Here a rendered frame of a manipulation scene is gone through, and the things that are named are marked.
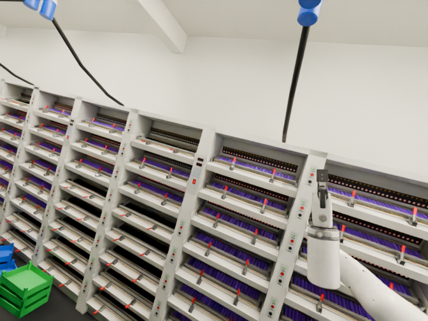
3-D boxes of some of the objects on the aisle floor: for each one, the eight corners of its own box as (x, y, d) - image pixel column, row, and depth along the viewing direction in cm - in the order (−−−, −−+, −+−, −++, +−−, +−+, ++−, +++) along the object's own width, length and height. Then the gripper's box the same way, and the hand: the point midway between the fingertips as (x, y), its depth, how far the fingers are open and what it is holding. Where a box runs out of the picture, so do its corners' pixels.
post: (147, 368, 139) (216, 127, 135) (137, 360, 143) (204, 124, 139) (164, 345, 158) (225, 133, 154) (154, 338, 161) (214, 130, 157)
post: (240, 444, 115) (328, 152, 111) (225, 432, 118) (310, 148, 114) (246, 407, 133) (321, 156, 129) (234, 397, 137) (307, 152, 133)
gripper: (335, 227, 64) (334, 172, 67) (339, 236, 51) (338, 166, 54) (309, 224, 68) (309, 171, 70) (307, 231, 55) (307, 166, 57)
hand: (321, 175), depth 62 cm, fingers closed
